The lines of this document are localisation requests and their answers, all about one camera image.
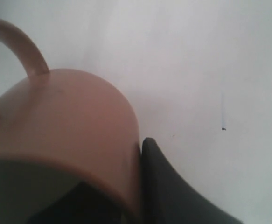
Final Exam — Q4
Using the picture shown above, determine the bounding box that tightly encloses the pink ceramic mug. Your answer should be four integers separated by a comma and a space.
0, 19, 143, 224

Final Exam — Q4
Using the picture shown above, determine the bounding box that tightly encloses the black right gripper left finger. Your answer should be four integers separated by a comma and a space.
26, 182, 126, 224

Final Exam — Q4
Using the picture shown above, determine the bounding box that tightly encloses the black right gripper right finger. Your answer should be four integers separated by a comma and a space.
141, 138, 241, 224

